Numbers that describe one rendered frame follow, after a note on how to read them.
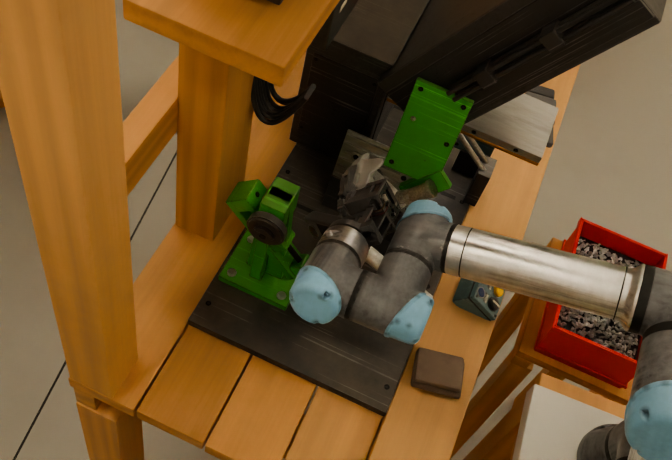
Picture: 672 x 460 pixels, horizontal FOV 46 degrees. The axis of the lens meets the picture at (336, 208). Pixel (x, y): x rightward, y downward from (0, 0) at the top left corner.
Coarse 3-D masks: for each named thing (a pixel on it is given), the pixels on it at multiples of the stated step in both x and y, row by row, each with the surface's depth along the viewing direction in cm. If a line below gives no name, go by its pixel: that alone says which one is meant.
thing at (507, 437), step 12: (516, 408) 177; (504, 420) 184; (516, 420) 173; (492, 432) 190; (504, 432) 179; (516, 432) 175; (480, 444) 198; (492, 444) 186; (504, 444) 181; (468, 456) 206; (480, 456) 193; (492, 456) 188; (504, 456) 186
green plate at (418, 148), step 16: (416, 80) 150; (416, 96) 151; (432, 96) 150; (448, 96) 149; (416, 112) 153; (432, 112) 152; (448, 112) 151; (464, 112) 150; (400, 128) 156; (416, 128) 155; (432, 128) 154; (448, 128) 153; (400, 144) 158; (416, 144) 157; (432, 144) 156; (448, 144) 155; (400, 160) 160; (416, 160) 159; (432, 160) 158; (416, 176) 161
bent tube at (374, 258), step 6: (372, 174) 138; (378, 174) 139; (372, 180) 137; (390, 186) 139; (372, 252) 148; (378, 252) 149; (366, 258) 148; (372, 258) 148; (378, 258) 148; (372, 264) 148; (378, 264) 148
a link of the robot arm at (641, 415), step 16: (656, 336) 102; (640, 352) 104; (656, 352) 100; (640, 368) 101; (656, 368) 98; (640, 384) 99; (656, 384) 96; (640, 400) 97; (656, 400) 95; (624, 416) 100; (640, 416) 96; (656, 416) 95; (640, 432) 97; (656, 432) 96; (640, 448) 100; (656, 448) 98
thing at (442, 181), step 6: (432, 174) 159; (438, 174) 159; (444, 174) 160; (408, 180) 164; (414, 180) 162; (420, 180) 161; (432, 180) 160; (438, 180) 160; (444, 180) 159; (402, 186) 163; (408, 186) 163; (438, 186) 161; (444, 186) 160; (450, 186) 160; (438, 192) 161
